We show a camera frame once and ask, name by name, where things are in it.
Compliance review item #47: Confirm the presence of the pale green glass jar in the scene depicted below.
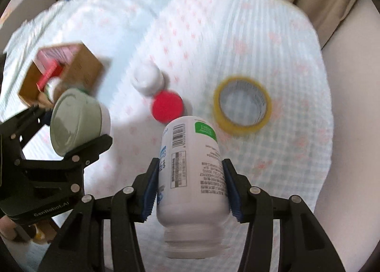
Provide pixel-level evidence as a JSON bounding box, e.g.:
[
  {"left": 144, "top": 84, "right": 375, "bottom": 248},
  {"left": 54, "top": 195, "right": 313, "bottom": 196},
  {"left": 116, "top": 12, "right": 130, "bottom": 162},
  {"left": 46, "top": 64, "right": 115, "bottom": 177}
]
[{"left": 50, "top": 88, "right": 111, "bottom": 156}]

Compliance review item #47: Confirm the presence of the red cardboard box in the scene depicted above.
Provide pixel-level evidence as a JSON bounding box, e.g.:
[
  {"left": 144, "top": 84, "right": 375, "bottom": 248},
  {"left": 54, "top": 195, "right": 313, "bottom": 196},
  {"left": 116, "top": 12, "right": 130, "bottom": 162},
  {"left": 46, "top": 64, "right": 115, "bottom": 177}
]
[{"left": 36, "top": 60, "right": 64, "bottom": 92}]

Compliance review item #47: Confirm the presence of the red cap silver jar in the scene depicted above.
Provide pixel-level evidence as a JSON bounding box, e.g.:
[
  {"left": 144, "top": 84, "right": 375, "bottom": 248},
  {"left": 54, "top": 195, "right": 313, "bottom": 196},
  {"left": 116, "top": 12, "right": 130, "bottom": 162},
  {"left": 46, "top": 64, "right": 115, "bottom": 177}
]
[{"left": 151, "top": 91, "right": 185, "bottom": 124}]

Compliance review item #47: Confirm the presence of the small white round jar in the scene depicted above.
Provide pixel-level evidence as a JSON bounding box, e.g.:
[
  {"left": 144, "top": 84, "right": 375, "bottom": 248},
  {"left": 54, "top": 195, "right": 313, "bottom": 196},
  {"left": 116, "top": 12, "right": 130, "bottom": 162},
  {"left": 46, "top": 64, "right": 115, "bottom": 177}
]
[{"left": 131, "top": 62, "right": 165, "bottom": 96}]

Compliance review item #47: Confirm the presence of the white pill bottle green label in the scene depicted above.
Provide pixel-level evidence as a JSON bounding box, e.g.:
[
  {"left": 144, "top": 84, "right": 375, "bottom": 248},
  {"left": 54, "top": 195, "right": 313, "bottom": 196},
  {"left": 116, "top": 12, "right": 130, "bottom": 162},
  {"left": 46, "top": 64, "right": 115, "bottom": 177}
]
[{"left": 157, "top": 116, "right": 230, "bottom": 259}]

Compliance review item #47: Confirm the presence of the yellow tape roll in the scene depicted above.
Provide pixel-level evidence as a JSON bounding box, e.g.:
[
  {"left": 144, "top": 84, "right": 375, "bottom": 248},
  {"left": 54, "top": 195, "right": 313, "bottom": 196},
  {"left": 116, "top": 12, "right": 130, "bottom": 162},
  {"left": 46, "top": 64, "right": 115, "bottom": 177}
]
[{"left": 213, "top": 76, "right": 272, "bottom": 136}]

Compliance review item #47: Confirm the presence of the person hand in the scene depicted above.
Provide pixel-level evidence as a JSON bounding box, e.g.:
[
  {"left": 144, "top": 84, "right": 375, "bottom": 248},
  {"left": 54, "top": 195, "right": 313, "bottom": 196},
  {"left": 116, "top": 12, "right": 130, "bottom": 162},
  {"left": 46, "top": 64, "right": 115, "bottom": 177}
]
[{"left": 0, "top": 216, "right": 32, "bottom": 242}]

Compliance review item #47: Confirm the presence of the brown cardboard box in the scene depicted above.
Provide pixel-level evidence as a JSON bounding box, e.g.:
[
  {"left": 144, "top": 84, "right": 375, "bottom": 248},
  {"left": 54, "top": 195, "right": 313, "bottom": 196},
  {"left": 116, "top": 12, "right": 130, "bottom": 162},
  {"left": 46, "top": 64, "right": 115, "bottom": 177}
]
[{"left": 18, "top": 42, "right": 104, "bottom": 107}]

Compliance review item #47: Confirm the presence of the checkered light blue bedsheet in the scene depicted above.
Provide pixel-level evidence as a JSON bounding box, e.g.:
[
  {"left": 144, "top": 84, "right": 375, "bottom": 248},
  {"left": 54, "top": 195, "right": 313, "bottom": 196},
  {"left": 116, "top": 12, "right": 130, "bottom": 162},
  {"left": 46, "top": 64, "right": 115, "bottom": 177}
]
[{"left": 1, "top": 0, "right": 334, "bottom": 208}]

